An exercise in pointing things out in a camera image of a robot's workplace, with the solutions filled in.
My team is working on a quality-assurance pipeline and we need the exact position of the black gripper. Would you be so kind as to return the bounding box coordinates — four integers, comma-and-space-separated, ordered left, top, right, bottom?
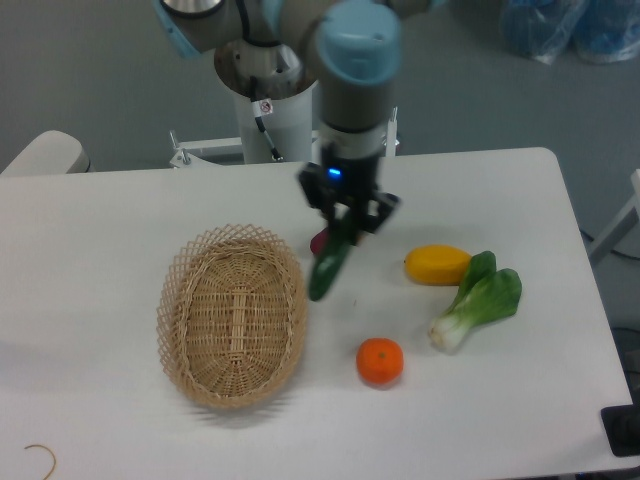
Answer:
298, 144, 401, 245

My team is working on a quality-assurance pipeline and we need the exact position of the green cucumber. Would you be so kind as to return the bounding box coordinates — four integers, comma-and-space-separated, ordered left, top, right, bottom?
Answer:
308, 209, 358, 301

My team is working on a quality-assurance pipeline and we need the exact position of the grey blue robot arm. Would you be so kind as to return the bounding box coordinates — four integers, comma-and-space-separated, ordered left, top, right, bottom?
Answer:
153, 1, 437, 244

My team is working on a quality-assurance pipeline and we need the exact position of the woven wicker basket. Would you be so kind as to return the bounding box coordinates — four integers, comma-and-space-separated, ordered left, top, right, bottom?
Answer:
157, 224, 307, 409

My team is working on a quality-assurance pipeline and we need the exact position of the purple sweet potato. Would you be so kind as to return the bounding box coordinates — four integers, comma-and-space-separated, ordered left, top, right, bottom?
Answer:
309, 228, 329, 256

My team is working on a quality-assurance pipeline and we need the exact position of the yellow mango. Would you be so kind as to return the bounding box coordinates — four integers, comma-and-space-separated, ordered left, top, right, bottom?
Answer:
404, 245, 471, 286

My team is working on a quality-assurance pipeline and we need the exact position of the orange tangerine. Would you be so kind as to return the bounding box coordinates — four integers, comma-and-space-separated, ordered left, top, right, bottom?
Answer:
356, 338, 404, 385

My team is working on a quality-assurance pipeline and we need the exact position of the green bok choy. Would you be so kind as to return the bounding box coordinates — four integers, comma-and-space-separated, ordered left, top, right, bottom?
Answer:
428, 251, 523, 353

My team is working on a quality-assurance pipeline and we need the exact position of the blue plastic bag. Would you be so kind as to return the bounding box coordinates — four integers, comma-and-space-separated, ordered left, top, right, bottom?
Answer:
499, 1, 639, 65

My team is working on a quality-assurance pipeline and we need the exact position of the black device at edge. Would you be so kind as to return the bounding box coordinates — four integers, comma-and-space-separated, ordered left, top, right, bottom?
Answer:
600, 404, 639, 457

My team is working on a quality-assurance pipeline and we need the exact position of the black pedestal cable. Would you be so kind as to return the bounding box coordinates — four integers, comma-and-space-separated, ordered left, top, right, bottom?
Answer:
248, 75, 284, 162

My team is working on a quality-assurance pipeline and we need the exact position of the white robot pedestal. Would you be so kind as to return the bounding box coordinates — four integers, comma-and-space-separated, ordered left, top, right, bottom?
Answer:
168, 39, 404, 170

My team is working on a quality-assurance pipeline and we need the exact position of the white table leg frame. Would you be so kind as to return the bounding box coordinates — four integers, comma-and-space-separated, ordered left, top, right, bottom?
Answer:
587, 169, 639, 265

